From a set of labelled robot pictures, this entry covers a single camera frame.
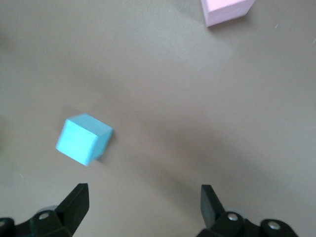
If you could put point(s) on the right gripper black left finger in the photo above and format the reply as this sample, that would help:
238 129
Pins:
74 205

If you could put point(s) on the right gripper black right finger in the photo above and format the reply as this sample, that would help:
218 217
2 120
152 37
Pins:
209 207

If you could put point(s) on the light blue foam cube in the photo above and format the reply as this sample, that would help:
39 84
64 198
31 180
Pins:
79 140

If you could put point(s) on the brown paper table cover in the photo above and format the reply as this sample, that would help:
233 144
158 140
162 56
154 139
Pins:
172 98

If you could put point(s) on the pink foam cube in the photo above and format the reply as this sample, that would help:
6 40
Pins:
222 10

